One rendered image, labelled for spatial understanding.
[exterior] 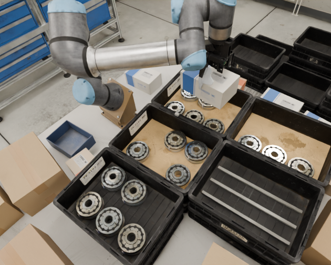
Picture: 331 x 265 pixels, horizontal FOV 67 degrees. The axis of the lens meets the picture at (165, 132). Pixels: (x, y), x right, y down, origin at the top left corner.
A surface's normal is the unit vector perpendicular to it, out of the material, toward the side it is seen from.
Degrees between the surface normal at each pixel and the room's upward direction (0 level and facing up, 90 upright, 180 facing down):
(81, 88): 51
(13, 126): 0
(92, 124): 0
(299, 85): 0
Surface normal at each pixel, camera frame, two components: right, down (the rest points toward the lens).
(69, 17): 0.40, -0.06
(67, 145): -0.07, -0.60
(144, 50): -0.13, -0.11
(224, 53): -0.66, 0.63
